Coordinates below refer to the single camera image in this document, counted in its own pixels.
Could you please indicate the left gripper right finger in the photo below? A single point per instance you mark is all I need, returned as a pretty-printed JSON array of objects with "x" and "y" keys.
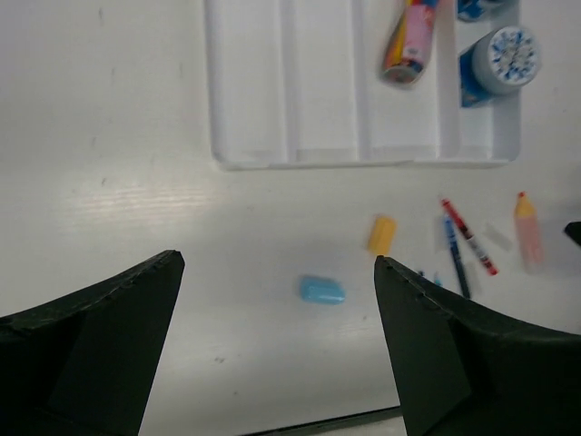
[{"x": 463, "y": 369}]

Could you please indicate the orange highlighter cap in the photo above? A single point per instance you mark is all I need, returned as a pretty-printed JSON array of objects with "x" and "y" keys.
[{"x": 382, "y": 235}]

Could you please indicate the pink tube of markers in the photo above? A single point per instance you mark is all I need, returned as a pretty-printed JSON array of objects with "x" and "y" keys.
[{"x": 409, "y": 48}]

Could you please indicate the red pen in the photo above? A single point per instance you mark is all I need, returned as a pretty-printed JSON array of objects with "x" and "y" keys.
[{"x": 471, "y": 239}]

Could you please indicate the blue jar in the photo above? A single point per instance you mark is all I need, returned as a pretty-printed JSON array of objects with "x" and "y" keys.
[
  {"x": 476, "y": 10},
  {"x": 498, "y": 64}
]

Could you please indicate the white divided organizer tray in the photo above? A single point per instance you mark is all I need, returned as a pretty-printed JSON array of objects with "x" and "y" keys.
[{"x": 297, "y": 84}]

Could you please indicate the clear pen cap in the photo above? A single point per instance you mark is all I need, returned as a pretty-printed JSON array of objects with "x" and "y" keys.
[{"x": 498, "y": 238}]

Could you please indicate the dark blue pen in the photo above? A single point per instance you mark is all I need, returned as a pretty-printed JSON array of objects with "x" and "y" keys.
[{"x": 455, "y": 256}]

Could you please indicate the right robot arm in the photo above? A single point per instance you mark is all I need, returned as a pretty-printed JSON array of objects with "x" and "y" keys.
[{"x": 573, "y": 232}]

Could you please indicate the blue highlighter cap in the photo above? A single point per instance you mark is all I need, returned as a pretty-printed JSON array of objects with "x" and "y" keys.
[{"x": 321, "y": 290}]

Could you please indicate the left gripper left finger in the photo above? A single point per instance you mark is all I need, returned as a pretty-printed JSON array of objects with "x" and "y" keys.
[{"x": 84, "y": 364}]

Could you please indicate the orange highlighter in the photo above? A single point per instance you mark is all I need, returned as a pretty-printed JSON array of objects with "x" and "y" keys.
[{"x": 528, "y": 233}]

